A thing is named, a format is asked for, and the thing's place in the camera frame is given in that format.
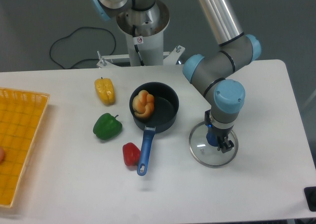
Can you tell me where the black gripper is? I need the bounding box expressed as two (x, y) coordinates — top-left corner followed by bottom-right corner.
(204, 110), (234, 153)

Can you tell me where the glass pot lid blue knob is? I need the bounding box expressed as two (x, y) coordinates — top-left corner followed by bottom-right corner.
(189, 122), (238, 168)

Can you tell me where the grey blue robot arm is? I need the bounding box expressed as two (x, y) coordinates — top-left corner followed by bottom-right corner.
(91, 0), (261, 153)

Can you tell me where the dark blue saucepan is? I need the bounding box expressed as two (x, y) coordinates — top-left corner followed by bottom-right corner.
(129, 82), (179, 176)

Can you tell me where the braided bread roll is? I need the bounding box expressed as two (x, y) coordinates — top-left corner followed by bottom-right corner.
(132, 90), (155, 120)

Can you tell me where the black object table corner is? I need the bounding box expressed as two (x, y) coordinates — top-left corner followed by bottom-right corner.
(304, 186), (316, 212)

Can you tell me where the red bell pepper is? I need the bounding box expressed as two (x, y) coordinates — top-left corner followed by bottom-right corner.
(122, 142), (141, 166)

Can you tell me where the green bell pepper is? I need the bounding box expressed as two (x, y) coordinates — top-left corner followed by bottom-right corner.
(93, 113), (122, 140)

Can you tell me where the yellow bell pepper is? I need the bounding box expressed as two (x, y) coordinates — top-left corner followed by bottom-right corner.
(94, 77), (116, 105)

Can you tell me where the yellow wicker basket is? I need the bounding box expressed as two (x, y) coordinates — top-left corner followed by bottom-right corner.
(0, 88), (50, 208)

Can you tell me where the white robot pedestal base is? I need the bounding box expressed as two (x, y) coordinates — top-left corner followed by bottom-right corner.
(97, 0), (185, 68)

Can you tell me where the black floor cable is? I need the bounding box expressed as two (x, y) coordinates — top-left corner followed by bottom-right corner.
(49, 26), (117, 70)

